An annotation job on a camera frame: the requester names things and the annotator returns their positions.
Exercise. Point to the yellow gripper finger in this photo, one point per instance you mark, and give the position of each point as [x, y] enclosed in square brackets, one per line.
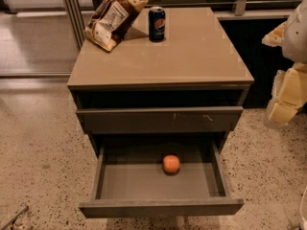
[280, 113]
[274, 37]

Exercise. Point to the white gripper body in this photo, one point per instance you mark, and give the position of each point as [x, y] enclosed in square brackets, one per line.
[296, 35]

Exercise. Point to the orange fruit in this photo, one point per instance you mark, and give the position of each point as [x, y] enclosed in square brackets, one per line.
[171, 163]

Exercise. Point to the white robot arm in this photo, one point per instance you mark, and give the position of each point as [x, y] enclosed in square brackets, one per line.
[294, 47]

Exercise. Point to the closed top drawer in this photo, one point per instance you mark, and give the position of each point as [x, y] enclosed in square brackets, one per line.
[160, 120]

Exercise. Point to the grey drawer cabinet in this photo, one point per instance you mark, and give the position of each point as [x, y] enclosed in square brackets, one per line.
[195, 66]

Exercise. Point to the open middle drawer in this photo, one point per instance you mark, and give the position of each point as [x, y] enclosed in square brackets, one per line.
[130, 183]

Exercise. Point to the blue Pepsi can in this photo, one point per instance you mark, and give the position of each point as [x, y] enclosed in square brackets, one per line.
[156, 24]

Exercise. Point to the brown chip bag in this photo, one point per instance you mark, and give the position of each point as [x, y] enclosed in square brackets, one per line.
[111, 21]

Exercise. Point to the metal tool on floor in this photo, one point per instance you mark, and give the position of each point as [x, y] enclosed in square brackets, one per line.
[14, 218]

